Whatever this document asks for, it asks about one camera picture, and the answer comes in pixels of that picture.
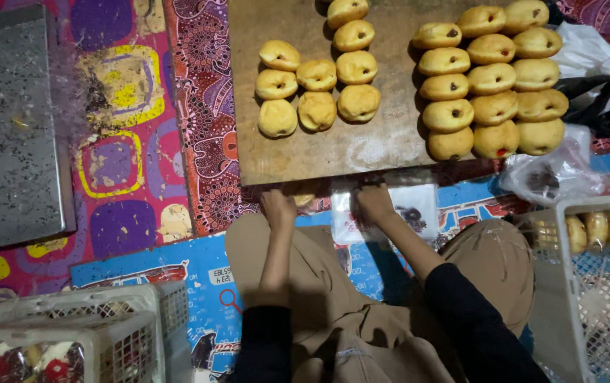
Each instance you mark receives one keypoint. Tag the person's left hand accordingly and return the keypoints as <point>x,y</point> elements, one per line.
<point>279,210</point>

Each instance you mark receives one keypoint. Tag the person's right hand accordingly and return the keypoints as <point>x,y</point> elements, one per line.
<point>375,206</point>

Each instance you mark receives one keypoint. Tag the person's left fingers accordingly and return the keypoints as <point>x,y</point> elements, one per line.
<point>276,194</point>

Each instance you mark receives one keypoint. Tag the person's right fingers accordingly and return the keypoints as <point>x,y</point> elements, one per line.
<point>366,192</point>

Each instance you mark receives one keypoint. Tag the stack of clear plastic bags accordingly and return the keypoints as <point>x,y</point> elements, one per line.
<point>416,205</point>

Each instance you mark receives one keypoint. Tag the wooden board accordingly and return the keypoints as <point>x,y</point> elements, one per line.
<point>390,133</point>

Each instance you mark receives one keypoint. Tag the brown trousers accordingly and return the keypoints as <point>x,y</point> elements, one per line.
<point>326,298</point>

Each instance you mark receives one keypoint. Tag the red batik cloth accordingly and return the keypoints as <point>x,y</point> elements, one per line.
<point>204,106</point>

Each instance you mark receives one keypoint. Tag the cluster of filled buns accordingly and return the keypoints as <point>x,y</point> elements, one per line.
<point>316,77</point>
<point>491,80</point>

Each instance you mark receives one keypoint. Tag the blue printed mat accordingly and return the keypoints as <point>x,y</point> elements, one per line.
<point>204,298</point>

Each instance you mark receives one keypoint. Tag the colourful mat with purple squares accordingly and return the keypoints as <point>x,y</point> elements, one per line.
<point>124,223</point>

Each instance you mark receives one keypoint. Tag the crumpled clear plastic bag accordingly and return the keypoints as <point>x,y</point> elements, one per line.
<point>555,173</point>

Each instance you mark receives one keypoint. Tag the large white plastic basket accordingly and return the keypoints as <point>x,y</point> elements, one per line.
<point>565,298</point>

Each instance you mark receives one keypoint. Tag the white plastic bag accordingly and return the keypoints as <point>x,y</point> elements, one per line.
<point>589,50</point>

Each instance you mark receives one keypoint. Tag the grey metal baking tray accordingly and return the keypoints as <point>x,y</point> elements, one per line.
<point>10,138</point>

